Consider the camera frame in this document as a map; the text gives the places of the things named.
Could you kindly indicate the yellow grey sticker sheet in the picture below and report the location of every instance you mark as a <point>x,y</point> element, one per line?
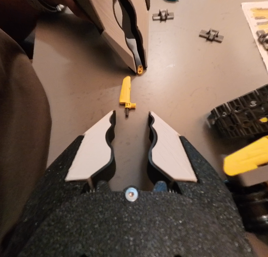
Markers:
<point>254,16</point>

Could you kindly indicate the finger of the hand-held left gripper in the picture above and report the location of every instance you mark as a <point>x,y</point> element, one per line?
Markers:
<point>142,30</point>
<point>98,9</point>

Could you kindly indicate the black toy track link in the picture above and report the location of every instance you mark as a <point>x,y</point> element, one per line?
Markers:
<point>262,40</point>

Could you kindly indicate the small yellow toy link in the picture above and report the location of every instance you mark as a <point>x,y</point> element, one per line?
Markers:
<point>140,69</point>

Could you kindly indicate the person's left hand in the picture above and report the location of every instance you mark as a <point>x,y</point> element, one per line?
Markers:
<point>71,3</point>

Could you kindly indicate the grey toy track link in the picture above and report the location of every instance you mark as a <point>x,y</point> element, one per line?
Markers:
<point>211,36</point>
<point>163,16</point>

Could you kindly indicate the yellow toy blade with pin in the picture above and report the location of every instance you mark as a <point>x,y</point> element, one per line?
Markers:
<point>125,91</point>

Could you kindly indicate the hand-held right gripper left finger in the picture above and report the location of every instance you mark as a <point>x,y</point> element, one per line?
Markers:
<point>90,156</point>

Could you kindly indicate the black yellow toy tracked vehicle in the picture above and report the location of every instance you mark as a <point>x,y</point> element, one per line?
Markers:
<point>236,116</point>

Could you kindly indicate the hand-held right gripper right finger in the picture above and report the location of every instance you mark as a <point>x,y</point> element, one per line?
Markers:
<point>171,156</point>

